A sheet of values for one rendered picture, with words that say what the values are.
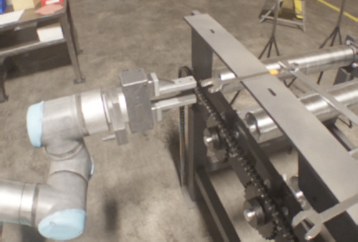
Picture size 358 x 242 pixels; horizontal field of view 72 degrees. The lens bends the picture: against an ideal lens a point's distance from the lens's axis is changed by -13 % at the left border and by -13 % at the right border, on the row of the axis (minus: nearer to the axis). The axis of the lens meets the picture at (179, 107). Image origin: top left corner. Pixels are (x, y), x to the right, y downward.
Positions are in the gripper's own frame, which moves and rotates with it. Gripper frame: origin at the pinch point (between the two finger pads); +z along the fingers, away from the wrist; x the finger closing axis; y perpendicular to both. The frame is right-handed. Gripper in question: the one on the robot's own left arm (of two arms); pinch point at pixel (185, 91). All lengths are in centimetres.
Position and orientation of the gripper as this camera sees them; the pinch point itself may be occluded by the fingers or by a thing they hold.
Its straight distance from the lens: 61.1
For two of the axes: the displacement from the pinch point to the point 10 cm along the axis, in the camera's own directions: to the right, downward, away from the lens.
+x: 0.3, 7.6, 6.5
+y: -3.2, -6.1, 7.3
